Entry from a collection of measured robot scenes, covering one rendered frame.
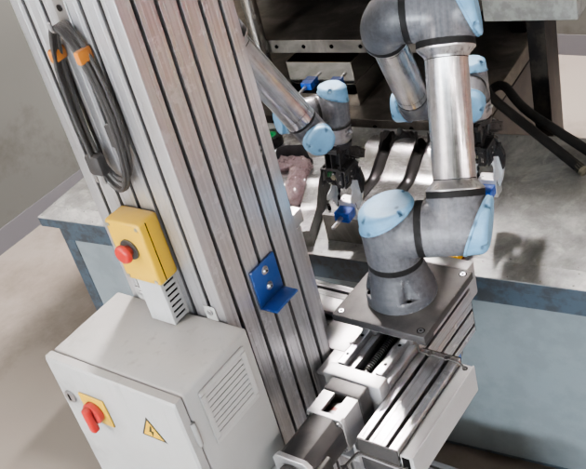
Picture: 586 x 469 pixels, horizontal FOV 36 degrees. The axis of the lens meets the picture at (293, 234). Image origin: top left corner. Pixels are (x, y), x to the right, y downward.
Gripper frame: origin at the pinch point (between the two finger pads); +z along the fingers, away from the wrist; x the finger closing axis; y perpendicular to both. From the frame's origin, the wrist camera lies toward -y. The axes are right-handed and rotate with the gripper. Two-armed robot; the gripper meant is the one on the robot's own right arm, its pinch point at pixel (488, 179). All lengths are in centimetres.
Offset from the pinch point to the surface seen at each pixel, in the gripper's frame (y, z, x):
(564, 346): 16.6, 39.5, 21.4
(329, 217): 14.1, 6.8, -42.0
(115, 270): 15, 39, -135
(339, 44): -67, -8, -75
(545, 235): 2.1, 15.0, 14.4
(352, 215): 18.1, 2.4, -32.2
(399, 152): -15.0, 2.5, -32.1
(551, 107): -78, 21, -6
